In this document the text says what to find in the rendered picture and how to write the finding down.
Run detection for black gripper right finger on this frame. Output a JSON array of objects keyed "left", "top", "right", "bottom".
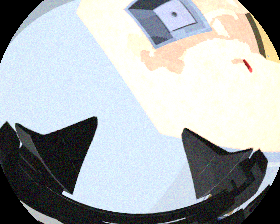
[{"left": 181, "top": 128, "right": 254, "bottom": 200}]

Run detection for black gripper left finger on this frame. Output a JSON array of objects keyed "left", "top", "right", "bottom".
[{"left": 14, "top": 116, "right": 97, "bottom": 194}]

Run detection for red peg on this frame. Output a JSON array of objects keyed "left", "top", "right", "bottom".
[{"left": 242, "top": 59, "right": 253, "bottom": 73}]

